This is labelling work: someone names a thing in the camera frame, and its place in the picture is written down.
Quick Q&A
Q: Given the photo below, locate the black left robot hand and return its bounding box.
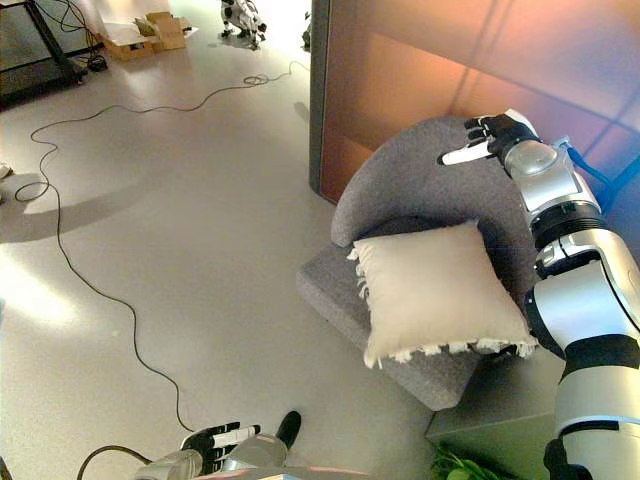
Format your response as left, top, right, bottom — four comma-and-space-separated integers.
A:
180, 421, 262, 475

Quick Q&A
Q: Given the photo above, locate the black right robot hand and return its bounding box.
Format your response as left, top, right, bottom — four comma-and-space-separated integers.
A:
437, 112, 539, 169

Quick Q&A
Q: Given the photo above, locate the cream fringed pillow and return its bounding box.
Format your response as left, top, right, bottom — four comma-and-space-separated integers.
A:
346, 219, 539, 370

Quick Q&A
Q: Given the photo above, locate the silver left robot leg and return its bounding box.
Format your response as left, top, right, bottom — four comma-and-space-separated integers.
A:
227, 433, 290, 471

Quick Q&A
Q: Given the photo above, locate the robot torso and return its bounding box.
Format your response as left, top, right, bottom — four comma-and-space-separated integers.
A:
192, 464, 374, 480

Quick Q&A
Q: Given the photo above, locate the black left robot foot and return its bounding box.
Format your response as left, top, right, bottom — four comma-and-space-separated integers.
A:
276, 410, 303, 454

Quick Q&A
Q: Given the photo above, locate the grey fabric armchair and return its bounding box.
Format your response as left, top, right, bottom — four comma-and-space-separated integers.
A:
295, 114, 544, 412

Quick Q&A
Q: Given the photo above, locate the green leafy potted plant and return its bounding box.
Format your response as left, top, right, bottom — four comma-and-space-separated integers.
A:
430, 442, 517, 480

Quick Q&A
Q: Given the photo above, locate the black and white robot dog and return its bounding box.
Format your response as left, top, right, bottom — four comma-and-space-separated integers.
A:
218, 0, 270, 50

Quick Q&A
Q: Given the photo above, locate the open brown cardboard box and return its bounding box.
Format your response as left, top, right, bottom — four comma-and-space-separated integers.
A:
134, 12, 200, 52

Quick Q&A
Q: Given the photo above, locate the flat brown cardboard box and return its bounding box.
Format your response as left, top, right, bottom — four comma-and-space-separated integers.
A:
102, 30, 165, 63

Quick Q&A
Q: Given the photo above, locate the black wheeled cart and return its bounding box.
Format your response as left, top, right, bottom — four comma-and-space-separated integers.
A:
0, 0, 89, 109

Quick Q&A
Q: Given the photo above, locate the blue cable on arm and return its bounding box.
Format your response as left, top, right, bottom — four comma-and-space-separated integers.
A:
560, 138, 617, 202

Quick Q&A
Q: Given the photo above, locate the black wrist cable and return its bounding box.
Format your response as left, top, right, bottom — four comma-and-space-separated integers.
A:
77, 443, 154, 480

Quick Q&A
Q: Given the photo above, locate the long thin black floor cable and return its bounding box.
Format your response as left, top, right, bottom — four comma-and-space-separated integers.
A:
13, 60, 311, 434

